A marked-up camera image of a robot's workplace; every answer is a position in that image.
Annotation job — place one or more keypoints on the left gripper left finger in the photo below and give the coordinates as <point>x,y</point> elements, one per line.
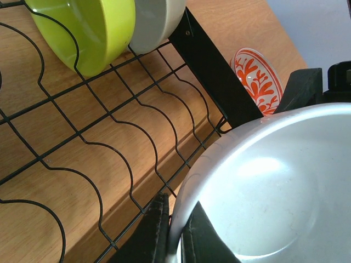
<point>148,242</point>

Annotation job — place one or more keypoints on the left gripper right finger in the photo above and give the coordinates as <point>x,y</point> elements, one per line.
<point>200,242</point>

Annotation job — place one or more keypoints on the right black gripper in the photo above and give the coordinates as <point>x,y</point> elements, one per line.
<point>304,87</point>

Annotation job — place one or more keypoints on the orange patterned white bowl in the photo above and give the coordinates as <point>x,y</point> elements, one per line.
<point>259,78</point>

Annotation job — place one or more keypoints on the cream beige bowl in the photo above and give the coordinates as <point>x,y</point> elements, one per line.
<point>156,20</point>

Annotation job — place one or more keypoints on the lime green bowl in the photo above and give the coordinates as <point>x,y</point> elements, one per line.
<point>85,35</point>

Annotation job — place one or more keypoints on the black wire dish rack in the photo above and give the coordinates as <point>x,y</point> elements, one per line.
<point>80,158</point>

